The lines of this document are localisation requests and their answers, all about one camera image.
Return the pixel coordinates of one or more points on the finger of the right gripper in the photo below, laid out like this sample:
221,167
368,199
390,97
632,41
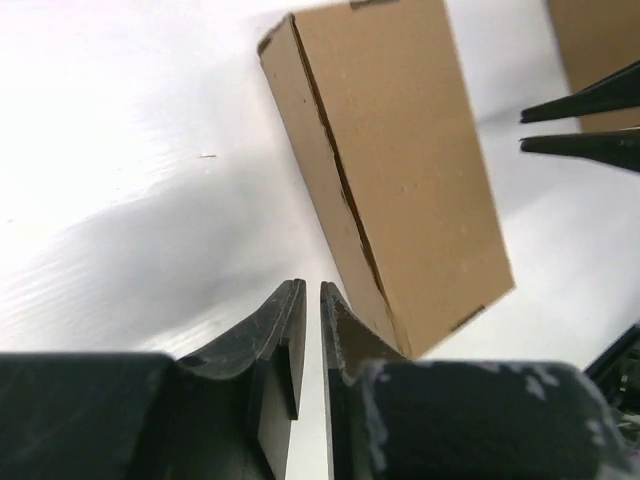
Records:
619,149
618,91

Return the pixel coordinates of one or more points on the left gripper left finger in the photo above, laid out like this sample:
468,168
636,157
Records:
222,412

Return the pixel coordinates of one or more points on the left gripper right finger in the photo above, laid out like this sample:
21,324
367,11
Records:
392,418

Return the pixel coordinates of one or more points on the brown cardboard box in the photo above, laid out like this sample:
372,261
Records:
375,106

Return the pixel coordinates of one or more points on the flat cardboard stack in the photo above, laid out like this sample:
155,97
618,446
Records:
596,39

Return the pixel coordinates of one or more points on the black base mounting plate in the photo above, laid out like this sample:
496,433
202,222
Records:
616,374

